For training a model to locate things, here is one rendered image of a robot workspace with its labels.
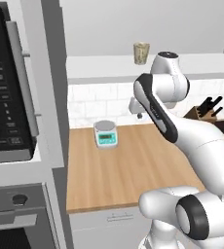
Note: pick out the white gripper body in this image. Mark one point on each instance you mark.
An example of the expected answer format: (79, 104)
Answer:
(135, 106)

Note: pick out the white open wall cabinet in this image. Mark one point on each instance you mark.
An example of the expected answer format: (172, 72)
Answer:
(117, 66)

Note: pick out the beige drinking glass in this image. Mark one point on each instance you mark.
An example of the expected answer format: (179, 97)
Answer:
(141, 53)

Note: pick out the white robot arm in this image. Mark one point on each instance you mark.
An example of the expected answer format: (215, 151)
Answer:
(211, 152)

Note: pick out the black microwave oven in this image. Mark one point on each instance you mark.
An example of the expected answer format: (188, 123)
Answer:
(5, 97)

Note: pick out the grey built-in oven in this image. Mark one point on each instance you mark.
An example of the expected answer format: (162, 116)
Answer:
(16, 220)

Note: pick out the white drawer front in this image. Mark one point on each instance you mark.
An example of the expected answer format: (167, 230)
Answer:
(107, 231)

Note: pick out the grey tall appliance cabinet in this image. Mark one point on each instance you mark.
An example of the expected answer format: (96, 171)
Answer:
(50, 97)

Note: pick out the black oven knob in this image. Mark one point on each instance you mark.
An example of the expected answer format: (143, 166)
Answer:
(19, 199)

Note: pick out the white kitchen scale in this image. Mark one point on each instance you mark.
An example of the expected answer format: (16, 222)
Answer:
(105, 134)

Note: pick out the wooden knife block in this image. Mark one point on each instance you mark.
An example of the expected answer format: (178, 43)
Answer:
(204, 112)

